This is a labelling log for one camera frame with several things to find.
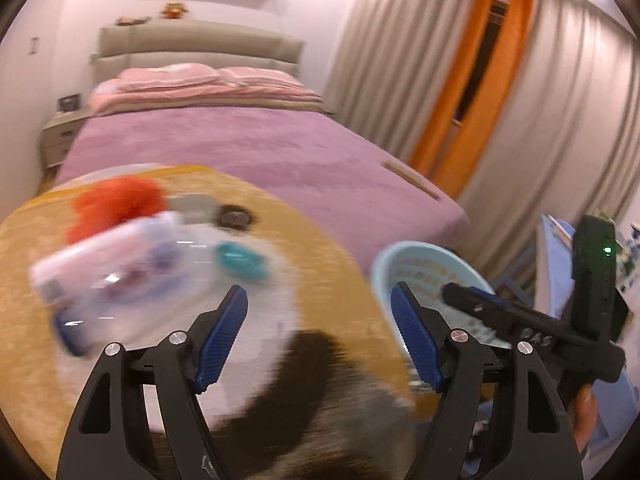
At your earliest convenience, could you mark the orange curtain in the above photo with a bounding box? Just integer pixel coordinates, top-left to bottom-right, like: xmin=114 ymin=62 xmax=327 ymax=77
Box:
xmin=410 ymin=0 xmax=501 ymax=173
xmin=432 ymin=0 xmax=536 ymax=191

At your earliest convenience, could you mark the beige nightstand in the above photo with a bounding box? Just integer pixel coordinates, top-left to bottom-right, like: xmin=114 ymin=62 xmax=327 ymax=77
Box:
xmin=40 ymin=110 xmax=91 ymax=168

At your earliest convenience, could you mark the beige curtain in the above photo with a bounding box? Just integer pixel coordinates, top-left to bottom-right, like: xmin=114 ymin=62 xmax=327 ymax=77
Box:
xmin=460 ymin=0 xmax=640 ymax=241
xmin=322 ymin=0 xmax=483 ymax=166

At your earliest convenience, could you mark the dark window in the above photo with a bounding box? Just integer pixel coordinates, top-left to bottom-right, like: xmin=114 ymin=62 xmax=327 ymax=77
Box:
xmin=452 ymin=0 xmax=511 ymax=123

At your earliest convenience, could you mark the clear plastic bottle blue cap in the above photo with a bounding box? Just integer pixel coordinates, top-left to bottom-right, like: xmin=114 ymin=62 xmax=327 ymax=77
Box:
xmin=29 ymin=210 xmax=221 ymax=358

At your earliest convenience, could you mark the dark round object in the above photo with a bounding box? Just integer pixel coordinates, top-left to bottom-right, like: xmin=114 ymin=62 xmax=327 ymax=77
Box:
xmin=217 ymin=204 xmax=256 ymax=231

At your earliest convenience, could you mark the purple bed blanket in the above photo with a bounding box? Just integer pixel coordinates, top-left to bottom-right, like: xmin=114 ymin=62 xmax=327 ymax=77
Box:
xmin=52 ymin=105 xmax=471 ymax=266

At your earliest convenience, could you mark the light blue board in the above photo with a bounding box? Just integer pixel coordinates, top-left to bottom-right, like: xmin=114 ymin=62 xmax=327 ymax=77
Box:
xmin=537 ymin=214 xmax=581 ymax=311

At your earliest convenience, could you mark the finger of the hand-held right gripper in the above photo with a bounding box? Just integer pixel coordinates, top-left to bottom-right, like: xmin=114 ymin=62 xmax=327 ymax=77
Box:
xmin=441 ymin=281 xmax=516 ymax=331

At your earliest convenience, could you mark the orange plastic bag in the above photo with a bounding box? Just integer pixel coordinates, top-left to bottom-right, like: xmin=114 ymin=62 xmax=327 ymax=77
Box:
xmin=67 ymin=176 xmax=167 ymax=243

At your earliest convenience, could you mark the pink pillow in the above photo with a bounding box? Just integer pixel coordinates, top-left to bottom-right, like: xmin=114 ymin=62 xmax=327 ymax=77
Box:
xmin=220 ymin=66 xmax=303 ymax=88
xmin=117 ymin=64 xmax=223 ymax=92

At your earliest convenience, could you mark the beige upholstered bed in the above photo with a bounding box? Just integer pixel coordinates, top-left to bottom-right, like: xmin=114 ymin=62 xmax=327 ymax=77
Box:
xmin=52 ymin=20 xmax=471 ymax=266

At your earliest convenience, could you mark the teal round lid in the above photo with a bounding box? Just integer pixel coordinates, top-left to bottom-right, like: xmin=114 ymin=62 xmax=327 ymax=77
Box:
xmin=214 ymin=241 xmax=268 ymax=278

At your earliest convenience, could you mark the light blue plastic basket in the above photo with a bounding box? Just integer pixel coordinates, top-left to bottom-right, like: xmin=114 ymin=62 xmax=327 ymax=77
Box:
xmin=371 ymin=241 xmax=513 ymax=391

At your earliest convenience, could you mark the grey blurred object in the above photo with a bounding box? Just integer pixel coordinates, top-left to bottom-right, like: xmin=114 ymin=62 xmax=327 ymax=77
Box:
xmin=170 ymin=192 xmax=221 ymax=223

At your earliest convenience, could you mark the person's right hand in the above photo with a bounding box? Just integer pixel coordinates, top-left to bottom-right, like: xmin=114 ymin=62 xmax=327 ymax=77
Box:
xmin=570 ymin=386 xmax=599 ymax=457

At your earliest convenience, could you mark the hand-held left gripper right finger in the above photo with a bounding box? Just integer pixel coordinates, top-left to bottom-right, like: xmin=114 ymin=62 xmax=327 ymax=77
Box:
xmin=390 ymin=281 xmax=585 ymax=480

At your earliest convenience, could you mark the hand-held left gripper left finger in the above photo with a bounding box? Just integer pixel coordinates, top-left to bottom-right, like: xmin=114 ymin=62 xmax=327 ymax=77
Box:
xmin=56 ymin=284 xmax=249 ymax=480

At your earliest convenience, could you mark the wooden stick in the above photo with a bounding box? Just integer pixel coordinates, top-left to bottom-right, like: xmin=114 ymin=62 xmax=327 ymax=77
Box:
xmin=381 ymin=161 xmax=441 ymax=201

